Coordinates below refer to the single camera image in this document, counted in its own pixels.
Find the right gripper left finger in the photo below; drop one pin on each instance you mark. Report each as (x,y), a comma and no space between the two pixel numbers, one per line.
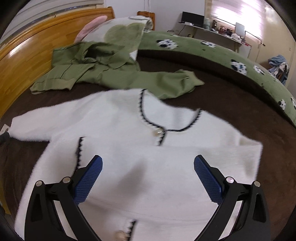
(42,220)

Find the wooden headboard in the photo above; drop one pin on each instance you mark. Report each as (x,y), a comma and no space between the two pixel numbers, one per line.
(28,56)

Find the white green frog pillow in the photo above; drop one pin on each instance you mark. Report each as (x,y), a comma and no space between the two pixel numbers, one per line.
(126,32)

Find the white fluffy cardigan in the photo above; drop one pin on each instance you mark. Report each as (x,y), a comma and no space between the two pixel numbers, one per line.
(148,182)

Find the green pajama shirt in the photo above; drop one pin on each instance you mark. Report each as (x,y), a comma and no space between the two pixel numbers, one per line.
(111,66)

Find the green cow pattern blanket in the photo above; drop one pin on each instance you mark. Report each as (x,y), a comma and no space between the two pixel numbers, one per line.
(215,53)

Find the white monitor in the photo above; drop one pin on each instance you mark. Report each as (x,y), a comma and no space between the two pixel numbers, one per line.
(240,30)

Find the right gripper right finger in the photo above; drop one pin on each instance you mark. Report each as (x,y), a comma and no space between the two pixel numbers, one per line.
(252,222)

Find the white desk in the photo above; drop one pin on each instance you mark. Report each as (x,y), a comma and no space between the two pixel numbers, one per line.
(216,38)

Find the pile of clothes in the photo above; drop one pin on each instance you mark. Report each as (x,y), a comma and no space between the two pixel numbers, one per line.
(279,68)

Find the pink pillow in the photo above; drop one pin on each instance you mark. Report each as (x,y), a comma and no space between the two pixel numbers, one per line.
(89,27)

